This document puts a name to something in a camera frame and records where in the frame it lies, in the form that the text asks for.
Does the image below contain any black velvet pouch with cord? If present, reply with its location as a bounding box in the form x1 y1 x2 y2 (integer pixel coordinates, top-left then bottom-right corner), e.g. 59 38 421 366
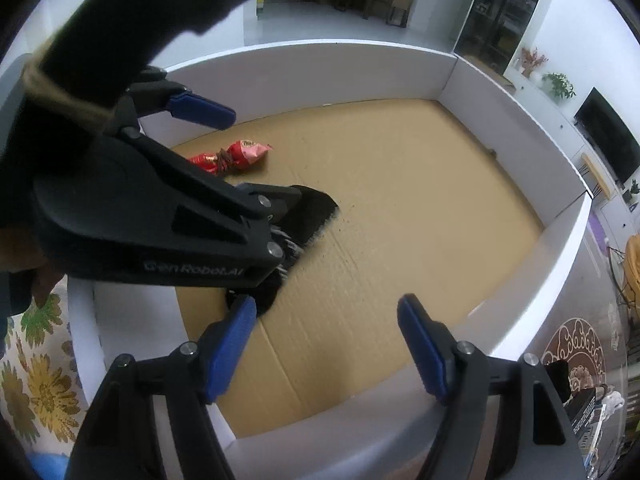
224 185 340 316

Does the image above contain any red candy wrapper pouch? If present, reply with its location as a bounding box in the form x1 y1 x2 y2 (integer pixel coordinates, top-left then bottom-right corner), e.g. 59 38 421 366
189 140 272 177

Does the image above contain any black printed box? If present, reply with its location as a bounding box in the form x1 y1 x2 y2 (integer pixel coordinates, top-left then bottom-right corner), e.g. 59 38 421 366
564 386 606 438

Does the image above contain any white knit glove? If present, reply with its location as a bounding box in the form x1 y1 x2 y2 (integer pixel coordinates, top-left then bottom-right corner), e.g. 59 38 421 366
601 390 625 420

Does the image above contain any large white cardboard box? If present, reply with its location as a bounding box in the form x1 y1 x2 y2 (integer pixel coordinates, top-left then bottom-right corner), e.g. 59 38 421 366
67 38 594 480

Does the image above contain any orange lounge chair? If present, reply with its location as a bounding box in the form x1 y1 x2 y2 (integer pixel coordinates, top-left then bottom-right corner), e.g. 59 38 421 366
608 234 640 310

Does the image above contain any wooden dining chair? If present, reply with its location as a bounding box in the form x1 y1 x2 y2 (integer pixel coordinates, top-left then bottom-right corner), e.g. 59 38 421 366
386 0 414 28

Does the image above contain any wooden bench stool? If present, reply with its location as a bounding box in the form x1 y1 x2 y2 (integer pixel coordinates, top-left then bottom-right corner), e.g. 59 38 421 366
578 153 613 200

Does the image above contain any black flat television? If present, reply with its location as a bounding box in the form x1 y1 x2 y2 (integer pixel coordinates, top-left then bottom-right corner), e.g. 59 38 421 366
574 88 639 184

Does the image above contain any red flower vase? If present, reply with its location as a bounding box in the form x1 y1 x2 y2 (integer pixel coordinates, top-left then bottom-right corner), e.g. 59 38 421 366
521 47 549 78

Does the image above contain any green potted plant left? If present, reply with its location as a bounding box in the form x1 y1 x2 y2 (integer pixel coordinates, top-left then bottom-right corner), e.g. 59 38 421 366
542 73 576 103

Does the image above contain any black glass display cabinet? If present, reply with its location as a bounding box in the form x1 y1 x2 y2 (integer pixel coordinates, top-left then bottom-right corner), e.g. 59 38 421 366
454 0 539 74

